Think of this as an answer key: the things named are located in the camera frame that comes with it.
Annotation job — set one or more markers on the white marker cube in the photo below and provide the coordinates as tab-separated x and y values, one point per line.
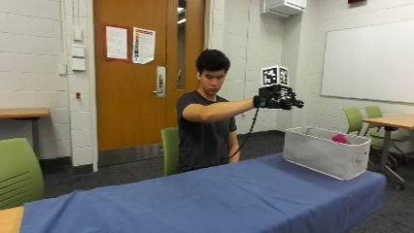
275	75

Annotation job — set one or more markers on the green chair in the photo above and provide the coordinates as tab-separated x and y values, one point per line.
19	171
171	149
375	113
355	120

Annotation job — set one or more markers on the pink soft toy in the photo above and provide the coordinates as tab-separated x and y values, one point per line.
340	139

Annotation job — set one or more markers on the grey fabric storage bin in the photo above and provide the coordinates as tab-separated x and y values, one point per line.
324	155

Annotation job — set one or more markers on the white whiteboard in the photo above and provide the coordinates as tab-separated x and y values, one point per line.
369	63

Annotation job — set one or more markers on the the person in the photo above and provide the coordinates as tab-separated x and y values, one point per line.
207	126

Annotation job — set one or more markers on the wooden table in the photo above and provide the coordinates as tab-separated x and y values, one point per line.
391	121
23	113

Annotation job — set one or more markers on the blue tablecloth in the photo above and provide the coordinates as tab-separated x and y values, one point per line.
207	197

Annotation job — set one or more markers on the wooden door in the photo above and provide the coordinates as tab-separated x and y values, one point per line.
130	97

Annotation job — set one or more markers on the colourful printed poster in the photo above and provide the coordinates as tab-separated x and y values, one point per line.
144	45

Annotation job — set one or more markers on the red framed white paper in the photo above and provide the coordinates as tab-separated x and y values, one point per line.
116	42

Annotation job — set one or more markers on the white wall unit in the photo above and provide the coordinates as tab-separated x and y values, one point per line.
283	7

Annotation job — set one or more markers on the red wall pull station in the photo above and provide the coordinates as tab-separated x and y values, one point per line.
78	95

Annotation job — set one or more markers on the white wall switch boxes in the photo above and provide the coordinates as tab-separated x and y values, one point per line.
78	51

